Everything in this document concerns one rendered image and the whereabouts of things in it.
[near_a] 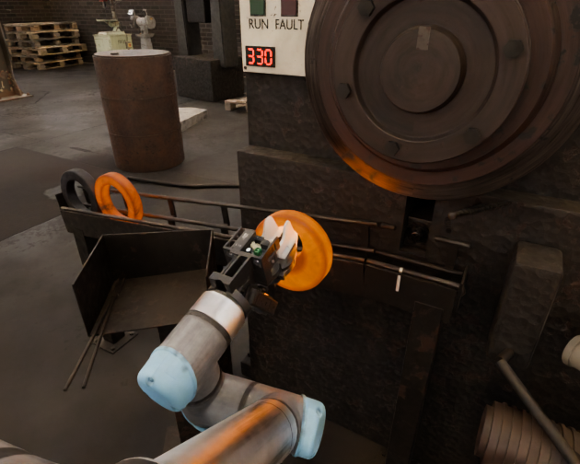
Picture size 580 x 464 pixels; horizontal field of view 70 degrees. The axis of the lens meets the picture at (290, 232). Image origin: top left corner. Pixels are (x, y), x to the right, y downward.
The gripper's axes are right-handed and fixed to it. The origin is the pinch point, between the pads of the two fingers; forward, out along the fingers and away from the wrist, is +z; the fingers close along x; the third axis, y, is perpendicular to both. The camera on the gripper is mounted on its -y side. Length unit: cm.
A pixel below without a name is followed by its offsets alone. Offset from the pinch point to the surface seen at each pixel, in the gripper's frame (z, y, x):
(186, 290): -6.1, -22.9, 28.7
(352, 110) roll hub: 13.4, 17.7, -7.2
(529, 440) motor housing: -5, -32, -46
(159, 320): -16.6, -20.5, 26.7
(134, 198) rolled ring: 15, -19, 65
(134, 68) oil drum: 160, -46, 222
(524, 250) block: 19.2, -9.9, -38.0
